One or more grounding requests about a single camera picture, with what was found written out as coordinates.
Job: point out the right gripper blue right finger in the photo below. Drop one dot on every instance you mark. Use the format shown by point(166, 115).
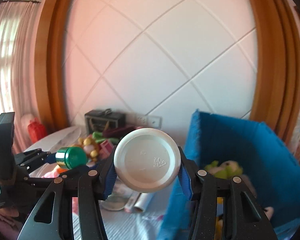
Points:
point(187, 176)

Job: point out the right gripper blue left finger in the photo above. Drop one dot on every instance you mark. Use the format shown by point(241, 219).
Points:
point(107, 177)

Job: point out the green cap jar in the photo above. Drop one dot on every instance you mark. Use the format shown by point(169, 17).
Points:
point(71, 157)

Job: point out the white round bottle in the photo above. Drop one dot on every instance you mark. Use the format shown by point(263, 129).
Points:
point(147, 160)

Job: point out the red small box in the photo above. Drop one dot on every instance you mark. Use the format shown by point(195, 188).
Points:
point(106, 148)

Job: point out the green frog plush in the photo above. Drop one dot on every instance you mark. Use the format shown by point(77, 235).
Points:
point(226, 170)

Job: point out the white paper roll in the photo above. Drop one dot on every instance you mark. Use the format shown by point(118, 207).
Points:
point(143, 202)

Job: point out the doll with dark hair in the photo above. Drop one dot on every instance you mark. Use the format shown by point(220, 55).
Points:
point(119, 132)

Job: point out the pink curtain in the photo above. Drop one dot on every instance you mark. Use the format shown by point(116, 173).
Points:
point(16, 26)

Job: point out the blue plastic storage crate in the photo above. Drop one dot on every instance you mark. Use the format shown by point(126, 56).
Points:
point(237, 180)

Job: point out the white wall socket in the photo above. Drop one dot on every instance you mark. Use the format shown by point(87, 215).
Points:
point(148, 121)

